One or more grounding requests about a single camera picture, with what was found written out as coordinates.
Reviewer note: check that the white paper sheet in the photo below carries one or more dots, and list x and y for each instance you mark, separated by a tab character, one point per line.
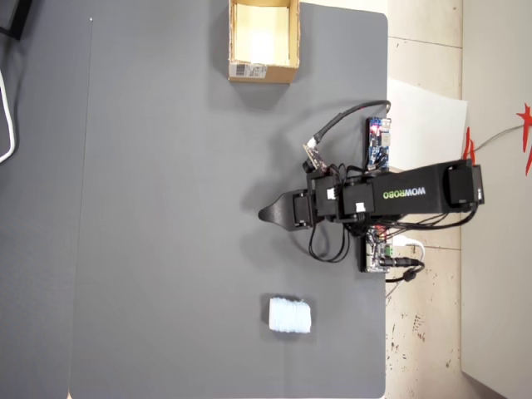
424	133

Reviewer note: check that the white blue yarn-wrapped block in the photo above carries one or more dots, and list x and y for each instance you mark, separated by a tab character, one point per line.
290	314

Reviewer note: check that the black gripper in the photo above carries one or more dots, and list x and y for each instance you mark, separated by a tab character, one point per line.
322	199

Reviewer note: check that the black rectangular device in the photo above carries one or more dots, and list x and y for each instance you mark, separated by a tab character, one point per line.
24	25

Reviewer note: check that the red floor tape mark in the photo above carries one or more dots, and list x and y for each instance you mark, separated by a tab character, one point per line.
469	147
527	137

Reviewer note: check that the small wrist camera board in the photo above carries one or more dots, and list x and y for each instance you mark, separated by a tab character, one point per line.
316	158

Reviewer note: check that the open cardboard box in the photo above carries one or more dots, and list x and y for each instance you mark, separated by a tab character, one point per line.
276	75

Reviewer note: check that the blue circuit board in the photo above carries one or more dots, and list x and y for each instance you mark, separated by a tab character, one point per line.
376	145

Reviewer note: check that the grey table mat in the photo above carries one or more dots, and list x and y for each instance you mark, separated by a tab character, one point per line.
41	249
166	208

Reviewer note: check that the white green motor controller board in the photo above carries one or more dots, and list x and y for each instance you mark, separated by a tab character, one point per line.
374	257

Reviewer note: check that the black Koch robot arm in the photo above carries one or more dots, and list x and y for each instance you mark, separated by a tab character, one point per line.
407	195

